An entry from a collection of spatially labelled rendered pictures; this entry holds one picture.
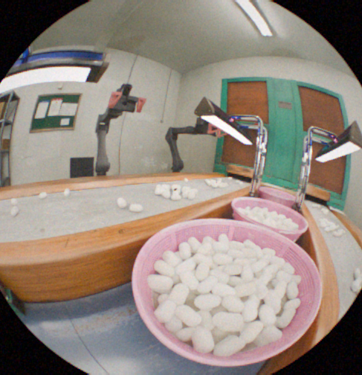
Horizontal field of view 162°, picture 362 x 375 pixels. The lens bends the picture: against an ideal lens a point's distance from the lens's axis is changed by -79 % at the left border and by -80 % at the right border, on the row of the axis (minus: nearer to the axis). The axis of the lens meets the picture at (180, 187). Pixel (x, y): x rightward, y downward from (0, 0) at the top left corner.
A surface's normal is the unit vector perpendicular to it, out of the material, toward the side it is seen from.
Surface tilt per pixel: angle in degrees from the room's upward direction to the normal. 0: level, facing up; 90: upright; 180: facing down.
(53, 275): 90
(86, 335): 0
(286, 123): 90
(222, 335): 0
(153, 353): 0
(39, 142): 90
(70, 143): 90
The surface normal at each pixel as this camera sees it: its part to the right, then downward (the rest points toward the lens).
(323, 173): -0.68, 0.08
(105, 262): 0.72, 0.25
